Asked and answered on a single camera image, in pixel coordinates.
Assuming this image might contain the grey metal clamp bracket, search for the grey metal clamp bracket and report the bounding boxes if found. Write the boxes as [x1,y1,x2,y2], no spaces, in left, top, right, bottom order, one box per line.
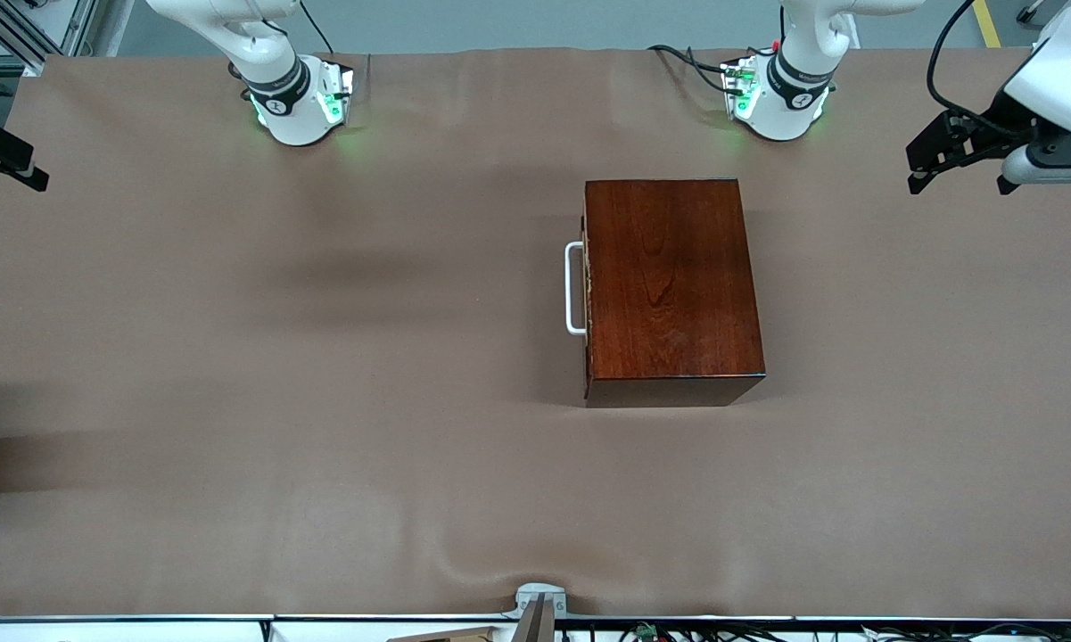
[502,582,569,642]

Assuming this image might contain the brown cardboard piece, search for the brown cardboard piece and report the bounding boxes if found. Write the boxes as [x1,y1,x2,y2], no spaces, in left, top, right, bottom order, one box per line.
[383,626,500,642]

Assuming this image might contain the wooden drawer with white handle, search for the wooden drawer with white handle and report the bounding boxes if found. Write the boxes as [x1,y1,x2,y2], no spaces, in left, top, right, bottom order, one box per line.
[564,212,593,380]

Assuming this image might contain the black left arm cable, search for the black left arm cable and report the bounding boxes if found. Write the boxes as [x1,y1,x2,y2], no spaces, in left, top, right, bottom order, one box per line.
[927,0,1035,136]

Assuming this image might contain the yellow floor tape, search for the yellow floor tape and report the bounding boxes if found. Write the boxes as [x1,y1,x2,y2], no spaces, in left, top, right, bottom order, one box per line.
[972,0,1002,48]

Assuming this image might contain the black left base cables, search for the black left base cables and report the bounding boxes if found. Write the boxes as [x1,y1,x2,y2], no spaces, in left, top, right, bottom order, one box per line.
[648,43,750,95]

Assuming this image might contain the dark brown wooden cabinet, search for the dark brown wooden cabinet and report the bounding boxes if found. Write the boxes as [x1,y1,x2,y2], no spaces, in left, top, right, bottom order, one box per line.
[582,178,766,408]

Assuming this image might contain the brown table cloth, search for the brown table cloth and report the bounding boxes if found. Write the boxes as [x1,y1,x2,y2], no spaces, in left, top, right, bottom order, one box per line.
[0,46,1071,621]

